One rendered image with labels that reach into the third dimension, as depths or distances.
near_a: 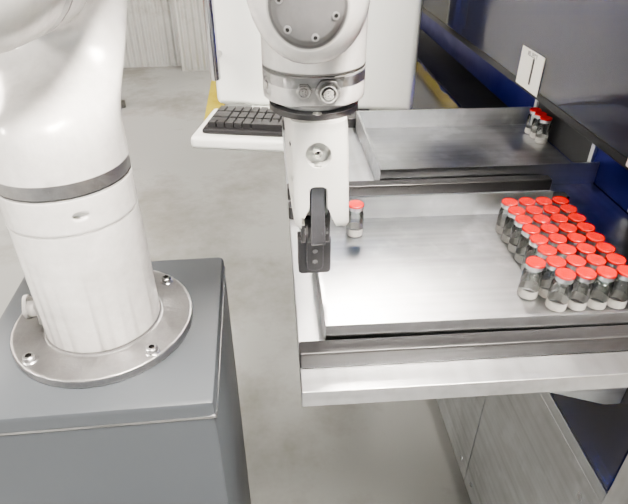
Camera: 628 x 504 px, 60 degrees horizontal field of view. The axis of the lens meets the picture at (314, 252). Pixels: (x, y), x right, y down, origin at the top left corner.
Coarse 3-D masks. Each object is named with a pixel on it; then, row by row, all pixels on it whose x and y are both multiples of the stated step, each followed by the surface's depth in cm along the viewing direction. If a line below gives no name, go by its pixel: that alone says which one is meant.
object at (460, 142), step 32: (384, 128) 104; (416, 128) 104; (448, 128) 104; (480, 128) 104; (512, 128) 104; (384, 160) 91; (416, 160) 91; (448, 160) 91; (480, 160) 91; (512, 160) 91; (544, 160) 91
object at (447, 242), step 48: (480, 192) 75; (528, 192) 75; (336, 240) 71; (384, 240) 71; (432, 240) 71; (480, 240) 71; (336, 288) 62; (384, 288) 62; (432, 288) 62; (480, 288) 62; (336, 336) 53; (384, 336) 53
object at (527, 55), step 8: (528, 48) 87; (528, 56) 87; (536, 56) 85; (520, 64) 90; (528, 64) 87; (536, 64) 85; (520, 72) 90; (528, 72) 88; (536, 72) 85; (520, 80) 90; (536, 80) 85; (528, 88) 88; (536, 88) 85; (536, 96) 85
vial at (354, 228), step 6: (354, 210) 69; (360, 210) 69; (354, 216) 69; (360, 216) 69; (348, 222) 70; (354, 222) 70; (360, 222) 70; (348, 228) 71; (354, 228) 70; (360, 228) 70; (348, 234) 71; (354, 234) 71; (360, 234) 71
